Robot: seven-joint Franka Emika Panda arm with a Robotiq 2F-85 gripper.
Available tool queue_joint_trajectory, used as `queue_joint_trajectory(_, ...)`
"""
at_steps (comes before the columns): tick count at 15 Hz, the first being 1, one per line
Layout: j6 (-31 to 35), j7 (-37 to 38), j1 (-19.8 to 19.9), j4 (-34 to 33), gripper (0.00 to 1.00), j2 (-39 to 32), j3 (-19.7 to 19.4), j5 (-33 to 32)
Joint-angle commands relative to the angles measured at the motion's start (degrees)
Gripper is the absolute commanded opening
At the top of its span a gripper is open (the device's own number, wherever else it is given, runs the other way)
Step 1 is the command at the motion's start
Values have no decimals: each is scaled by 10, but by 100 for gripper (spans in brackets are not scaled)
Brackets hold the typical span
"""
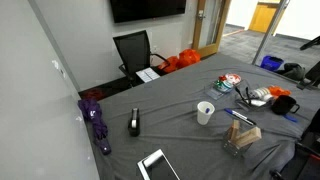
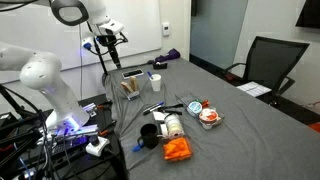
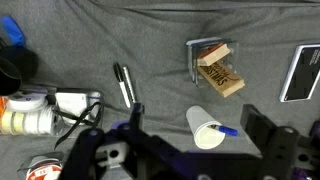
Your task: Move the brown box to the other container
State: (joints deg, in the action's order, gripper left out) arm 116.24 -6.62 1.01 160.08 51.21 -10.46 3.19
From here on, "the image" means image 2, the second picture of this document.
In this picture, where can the wooden Merry Christmas stamp block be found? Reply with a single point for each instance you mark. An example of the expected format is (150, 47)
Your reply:
(134, 83)

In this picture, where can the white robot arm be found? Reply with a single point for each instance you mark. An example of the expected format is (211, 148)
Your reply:
(41, 70)

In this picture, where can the small clear plastic container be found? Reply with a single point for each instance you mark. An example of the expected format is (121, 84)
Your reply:
(134, 94)

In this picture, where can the long clear plastic container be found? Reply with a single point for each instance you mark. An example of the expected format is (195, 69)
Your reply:
(186, 98)

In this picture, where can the white emergency stop box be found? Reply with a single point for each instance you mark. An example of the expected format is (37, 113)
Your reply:
(96, 145)

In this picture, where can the blue capped marker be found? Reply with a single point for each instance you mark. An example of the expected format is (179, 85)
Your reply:
(153, 106)

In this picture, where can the white paper cup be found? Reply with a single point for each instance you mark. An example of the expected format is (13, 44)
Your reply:
(156, 82)

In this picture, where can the blue marker in cup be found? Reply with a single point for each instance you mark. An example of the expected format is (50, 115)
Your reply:
(150, 75)

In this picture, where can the black marker pen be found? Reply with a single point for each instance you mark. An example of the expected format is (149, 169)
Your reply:
(153, 109)

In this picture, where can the grey tablecloth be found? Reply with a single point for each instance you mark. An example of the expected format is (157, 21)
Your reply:
(251, 140)

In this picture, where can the plain wooden stamp block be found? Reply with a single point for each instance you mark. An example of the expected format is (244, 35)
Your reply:
(126, 87)

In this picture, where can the blue white bow pack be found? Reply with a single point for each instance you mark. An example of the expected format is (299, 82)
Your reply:
(194, 108)

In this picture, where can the purple folded umbrella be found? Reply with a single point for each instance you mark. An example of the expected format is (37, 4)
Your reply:
(171, 55)

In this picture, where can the red green gift bows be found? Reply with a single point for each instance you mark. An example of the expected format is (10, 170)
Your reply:
(205, 103)

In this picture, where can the black mug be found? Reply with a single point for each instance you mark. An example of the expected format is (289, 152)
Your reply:
(148, 136)

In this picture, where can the red white bow pack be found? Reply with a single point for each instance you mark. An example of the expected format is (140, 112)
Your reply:
(208, 118)

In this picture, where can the orange item clear tray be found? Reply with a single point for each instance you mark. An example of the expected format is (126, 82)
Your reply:
(177, 149)

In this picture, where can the blue clip on table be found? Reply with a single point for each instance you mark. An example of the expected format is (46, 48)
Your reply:
(136, 148)

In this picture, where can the white papers on chair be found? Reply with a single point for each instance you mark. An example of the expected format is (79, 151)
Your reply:
(254, 89)

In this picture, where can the black mesh office chair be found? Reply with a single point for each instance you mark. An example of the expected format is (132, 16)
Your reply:
(268, 63)

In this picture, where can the orange bags on floor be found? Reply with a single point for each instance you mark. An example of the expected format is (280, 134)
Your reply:
(315, 126)

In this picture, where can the tablet with white frame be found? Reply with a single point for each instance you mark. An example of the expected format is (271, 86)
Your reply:
(134, 73)

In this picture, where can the white wall thermostat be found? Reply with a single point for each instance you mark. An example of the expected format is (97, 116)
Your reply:
(166, 29)

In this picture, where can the orange handled black clamp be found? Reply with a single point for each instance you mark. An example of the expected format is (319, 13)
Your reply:
(107, 130)

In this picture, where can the wall whiteboard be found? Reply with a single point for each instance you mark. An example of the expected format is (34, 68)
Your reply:
(31, 24)

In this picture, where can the wall mounted black television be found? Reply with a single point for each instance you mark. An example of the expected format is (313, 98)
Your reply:
(310, 15)

